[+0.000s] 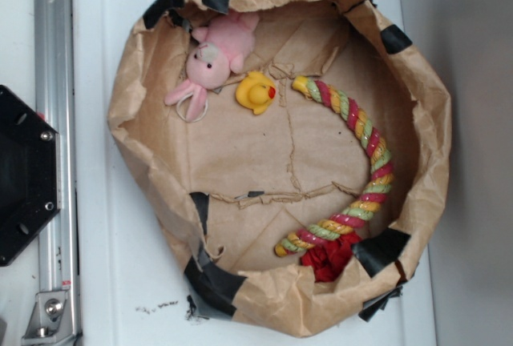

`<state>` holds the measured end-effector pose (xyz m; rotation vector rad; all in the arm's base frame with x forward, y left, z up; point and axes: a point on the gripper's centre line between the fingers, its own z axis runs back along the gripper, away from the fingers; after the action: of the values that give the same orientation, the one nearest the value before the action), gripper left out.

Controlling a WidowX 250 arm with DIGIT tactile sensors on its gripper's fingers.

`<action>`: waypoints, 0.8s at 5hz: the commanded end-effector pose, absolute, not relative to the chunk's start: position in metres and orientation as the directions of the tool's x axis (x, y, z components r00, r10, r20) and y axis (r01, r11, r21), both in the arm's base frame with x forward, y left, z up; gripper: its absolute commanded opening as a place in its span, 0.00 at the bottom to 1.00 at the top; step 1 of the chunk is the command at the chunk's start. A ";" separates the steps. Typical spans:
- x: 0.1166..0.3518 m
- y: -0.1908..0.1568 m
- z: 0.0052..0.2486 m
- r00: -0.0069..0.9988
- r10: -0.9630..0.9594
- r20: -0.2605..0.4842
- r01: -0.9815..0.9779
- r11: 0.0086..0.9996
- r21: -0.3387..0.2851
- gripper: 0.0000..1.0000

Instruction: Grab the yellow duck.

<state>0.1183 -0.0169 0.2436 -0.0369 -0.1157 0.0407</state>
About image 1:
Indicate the yellow rubber duck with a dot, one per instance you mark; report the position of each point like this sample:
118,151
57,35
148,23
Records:
256,92

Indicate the brown paper bag tray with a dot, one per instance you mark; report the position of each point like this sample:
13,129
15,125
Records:
228,187

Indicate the pink plush bunny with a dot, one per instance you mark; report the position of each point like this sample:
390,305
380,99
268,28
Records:
223,46

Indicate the red crumpled cloth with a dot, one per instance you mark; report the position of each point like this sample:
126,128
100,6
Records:
329,261

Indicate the white tray board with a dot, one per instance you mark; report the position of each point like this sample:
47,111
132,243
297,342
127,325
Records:
132,289

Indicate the multicolour twisted rope toy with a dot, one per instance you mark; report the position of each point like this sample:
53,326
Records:
375,192

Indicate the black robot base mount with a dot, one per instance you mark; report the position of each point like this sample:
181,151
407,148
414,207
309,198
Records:
29,175

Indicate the aluminium extrusion rail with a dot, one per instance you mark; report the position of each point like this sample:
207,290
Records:
56,316

